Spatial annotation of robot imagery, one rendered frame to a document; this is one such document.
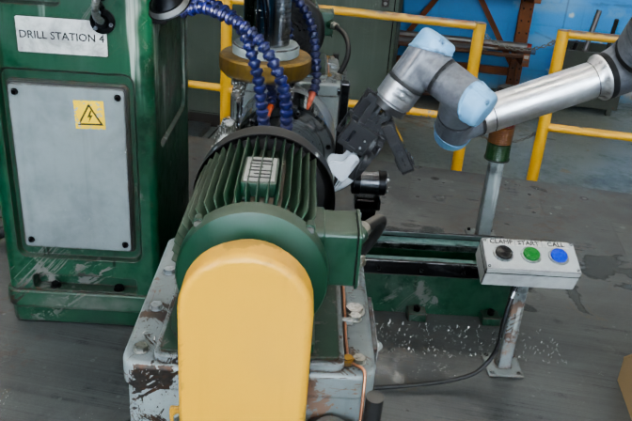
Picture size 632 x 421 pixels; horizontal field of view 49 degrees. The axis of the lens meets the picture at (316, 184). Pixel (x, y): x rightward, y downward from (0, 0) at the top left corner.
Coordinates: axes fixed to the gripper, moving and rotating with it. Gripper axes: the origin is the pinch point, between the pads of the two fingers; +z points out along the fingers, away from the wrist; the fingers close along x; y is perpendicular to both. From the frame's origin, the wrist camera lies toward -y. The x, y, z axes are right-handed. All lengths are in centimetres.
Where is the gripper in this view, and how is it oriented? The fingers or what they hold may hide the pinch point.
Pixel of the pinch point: (340, 187)
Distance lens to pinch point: 139.6
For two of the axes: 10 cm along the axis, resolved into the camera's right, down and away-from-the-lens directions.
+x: 0.0, 4.1, -9.1
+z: -5.6, 7.6, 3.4
